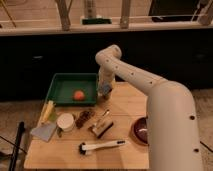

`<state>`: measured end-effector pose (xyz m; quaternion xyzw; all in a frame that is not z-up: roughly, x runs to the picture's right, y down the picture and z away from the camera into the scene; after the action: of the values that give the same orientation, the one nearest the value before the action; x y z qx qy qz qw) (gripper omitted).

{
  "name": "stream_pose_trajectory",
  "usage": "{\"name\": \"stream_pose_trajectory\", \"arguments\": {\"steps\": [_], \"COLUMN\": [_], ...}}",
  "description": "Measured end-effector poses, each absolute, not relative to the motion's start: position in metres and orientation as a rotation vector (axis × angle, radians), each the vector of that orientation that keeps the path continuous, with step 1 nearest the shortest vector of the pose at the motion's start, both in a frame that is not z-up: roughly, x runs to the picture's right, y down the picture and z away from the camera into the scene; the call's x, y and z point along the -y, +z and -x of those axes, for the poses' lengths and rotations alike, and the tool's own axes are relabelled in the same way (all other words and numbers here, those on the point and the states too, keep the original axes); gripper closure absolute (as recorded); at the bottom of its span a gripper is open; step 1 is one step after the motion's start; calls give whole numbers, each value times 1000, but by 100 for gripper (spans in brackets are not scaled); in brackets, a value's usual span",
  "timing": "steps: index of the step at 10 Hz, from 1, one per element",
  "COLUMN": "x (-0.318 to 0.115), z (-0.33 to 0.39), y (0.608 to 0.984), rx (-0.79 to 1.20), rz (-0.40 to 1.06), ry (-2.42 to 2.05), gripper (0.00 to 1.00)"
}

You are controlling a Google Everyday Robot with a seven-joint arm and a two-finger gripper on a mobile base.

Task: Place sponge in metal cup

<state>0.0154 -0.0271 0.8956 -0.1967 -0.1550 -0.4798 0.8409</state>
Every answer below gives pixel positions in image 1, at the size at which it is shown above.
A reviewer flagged white round cup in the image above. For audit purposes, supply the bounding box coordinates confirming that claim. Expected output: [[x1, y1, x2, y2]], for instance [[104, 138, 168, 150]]
[[56, 113, 75, 132]]

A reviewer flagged orange ball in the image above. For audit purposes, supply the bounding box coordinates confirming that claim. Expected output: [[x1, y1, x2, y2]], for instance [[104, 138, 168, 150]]
[[73, 90, 85, 101]]

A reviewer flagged brown chocolate piece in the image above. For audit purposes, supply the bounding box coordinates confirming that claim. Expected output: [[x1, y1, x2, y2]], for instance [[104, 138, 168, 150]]
[[76, 110, 95, 129]]

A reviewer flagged black pole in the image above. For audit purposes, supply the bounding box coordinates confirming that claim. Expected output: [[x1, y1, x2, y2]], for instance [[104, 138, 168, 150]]
[[9, 122, 25, 171]]

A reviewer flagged yellow corn toy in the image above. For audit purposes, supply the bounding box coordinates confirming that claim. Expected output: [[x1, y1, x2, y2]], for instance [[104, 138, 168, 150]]
[[41, 100, 55, 124]]

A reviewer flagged green box on shelf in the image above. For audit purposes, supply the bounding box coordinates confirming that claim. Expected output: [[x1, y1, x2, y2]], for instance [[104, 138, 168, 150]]
[[82, 18, 112, 25]]

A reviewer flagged wooden block brush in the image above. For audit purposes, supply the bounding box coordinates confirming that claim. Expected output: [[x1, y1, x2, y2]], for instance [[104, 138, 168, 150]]
[[88, 119, 114, 139]]

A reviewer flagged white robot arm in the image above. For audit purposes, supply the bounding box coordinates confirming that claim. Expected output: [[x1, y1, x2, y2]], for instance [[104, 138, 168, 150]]
[[95, 45, 204, 171]]

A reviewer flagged dark red bowl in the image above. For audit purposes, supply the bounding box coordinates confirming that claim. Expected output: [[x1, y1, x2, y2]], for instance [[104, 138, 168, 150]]
[[129, 117, 148, 145]]

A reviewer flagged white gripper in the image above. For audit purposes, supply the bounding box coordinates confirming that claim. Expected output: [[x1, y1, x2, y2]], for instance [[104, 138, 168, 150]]
[[98, 76, 115, 100]]

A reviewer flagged green plastic tray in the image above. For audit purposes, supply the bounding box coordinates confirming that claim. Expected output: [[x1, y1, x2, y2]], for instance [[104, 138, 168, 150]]
[[46, 73, 98, 106]]

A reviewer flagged grey folded cloth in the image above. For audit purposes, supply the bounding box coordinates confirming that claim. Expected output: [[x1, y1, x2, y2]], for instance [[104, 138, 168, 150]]
[[30, 123, 57, 142]]

